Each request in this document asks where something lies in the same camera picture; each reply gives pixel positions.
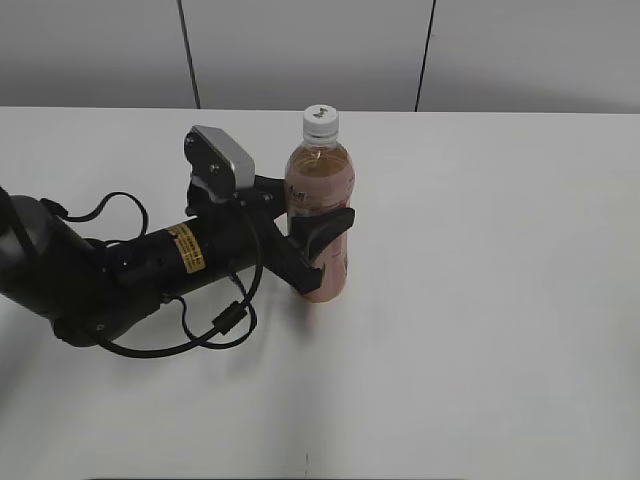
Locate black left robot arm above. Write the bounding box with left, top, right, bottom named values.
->
left=1, top=177, right=330, bottom=358

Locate pink peach tea bottle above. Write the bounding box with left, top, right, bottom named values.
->
left=285, top=134, right=355, bottom=303

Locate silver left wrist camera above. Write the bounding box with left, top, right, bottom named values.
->
left=184, top=125, right=255, bottom=203

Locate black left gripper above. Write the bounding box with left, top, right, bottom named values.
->
left=187, top=175, right=356, bottom=294

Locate white bottle cap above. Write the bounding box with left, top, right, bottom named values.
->
left=302, top=104, right=339, bottom=144

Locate black camera cable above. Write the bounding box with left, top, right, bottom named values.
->
left=40, top=191, right=265, bottom=358

